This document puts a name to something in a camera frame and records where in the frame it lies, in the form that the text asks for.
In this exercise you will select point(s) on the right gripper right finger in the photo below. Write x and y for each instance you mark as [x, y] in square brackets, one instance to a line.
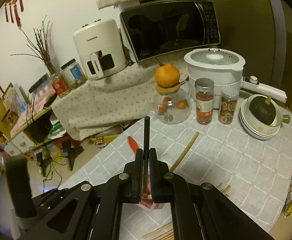
[199, 211]

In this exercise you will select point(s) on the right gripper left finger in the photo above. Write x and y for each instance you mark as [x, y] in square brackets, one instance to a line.
[85, 211]

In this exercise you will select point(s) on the pink utensil holder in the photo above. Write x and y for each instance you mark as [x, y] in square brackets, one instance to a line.
[147, 203]

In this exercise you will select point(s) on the red plastic spoon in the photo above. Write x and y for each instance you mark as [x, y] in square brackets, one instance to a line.
[133, 144]

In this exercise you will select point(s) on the black chopstick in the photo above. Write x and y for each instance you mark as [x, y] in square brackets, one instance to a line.
[146, 155]

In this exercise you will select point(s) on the grey checked tablecloth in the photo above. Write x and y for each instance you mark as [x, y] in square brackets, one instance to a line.
[259, 172]

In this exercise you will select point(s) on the stacked white plates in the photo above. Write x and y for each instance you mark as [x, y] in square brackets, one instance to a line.
[251, 130]

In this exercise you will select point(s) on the glass jar with oranges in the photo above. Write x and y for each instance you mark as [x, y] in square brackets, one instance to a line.
[172, 105]

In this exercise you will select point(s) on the floral cloth on cabinet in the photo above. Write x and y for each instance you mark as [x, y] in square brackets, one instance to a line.
[101, 104]

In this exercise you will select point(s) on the dark green pumpkin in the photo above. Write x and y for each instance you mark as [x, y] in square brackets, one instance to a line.
[263, 109]

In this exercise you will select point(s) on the dried slices jar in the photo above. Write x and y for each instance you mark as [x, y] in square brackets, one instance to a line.
[229, 98]

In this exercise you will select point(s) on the red goji berry jar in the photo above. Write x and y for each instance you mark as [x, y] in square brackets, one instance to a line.
[204, 100]

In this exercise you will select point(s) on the red label jar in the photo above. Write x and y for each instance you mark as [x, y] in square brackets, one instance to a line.
[59, 84]

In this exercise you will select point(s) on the blue label jar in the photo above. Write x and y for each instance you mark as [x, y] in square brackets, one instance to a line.
[73, 74]

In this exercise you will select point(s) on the large orange fruit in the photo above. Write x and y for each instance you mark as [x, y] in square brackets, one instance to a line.
[167, 75]

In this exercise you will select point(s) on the white electric cooking pot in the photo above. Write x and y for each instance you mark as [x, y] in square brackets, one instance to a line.
[225, 68]

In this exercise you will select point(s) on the white air fryer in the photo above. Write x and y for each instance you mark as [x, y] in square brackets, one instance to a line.
[99, 46]

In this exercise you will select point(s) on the dried branches in vase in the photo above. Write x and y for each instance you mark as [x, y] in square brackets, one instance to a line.
[40, 45]

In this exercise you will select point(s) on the black microwave oven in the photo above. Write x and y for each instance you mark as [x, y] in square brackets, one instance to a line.
[161, 27]

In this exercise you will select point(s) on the grey refrigerator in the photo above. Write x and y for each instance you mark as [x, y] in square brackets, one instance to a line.
[256, 29]

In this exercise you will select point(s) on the red hanging ornament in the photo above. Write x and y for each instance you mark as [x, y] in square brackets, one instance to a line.
[12, 9]

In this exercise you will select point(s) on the white bowl green handle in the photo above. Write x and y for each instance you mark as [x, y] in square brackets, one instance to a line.
[261, 127]

